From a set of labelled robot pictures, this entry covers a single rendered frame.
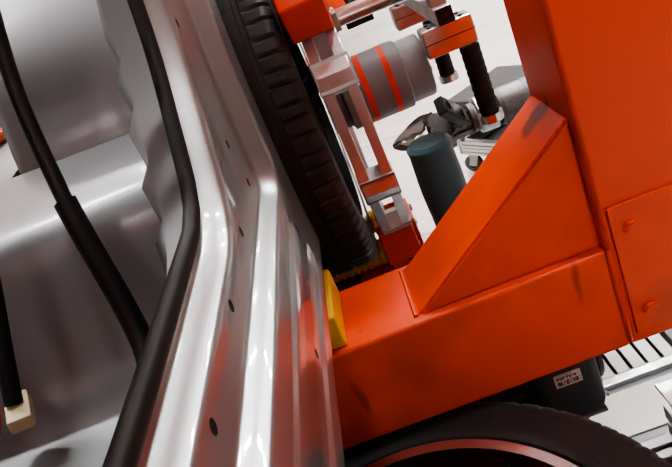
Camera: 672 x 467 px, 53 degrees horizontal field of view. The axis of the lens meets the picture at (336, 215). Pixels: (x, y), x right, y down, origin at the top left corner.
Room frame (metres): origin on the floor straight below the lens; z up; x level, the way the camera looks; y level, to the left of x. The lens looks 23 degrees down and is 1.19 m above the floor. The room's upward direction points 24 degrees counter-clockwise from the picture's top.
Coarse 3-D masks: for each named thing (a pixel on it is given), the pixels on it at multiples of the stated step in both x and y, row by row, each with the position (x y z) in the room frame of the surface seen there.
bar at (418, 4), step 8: (408, 0) 1.36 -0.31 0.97; (416, 0) 1.26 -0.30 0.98; (424, 0) 1.22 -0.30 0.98; (416, 8) 1.29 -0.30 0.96; (424, 8) 1.19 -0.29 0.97; (432, 8) 1.12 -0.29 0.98; (440, 8) 1.10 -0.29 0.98; (448, 8) 1.10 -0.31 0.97; (424, 16) 1.22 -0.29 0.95; (432, 16) 1.13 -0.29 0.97; (440, 16) 1.10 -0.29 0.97; (448, 16) 1.10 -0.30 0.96; (440, 24) 1.10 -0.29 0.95
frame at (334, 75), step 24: (312, 48) 1.11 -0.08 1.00; (336, 48) 1.09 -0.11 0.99; (312, 72) 1.08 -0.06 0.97; (336, 72) 1.06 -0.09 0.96; (360, 96) 1.06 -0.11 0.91; (336, 120) 1.06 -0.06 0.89; (360, 168) 1.06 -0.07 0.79; (384, 168) 1.06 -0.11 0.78; (384, 192) 1.06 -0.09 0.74; (384, 216) 1.14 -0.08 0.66; (408, 216) 1.18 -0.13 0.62
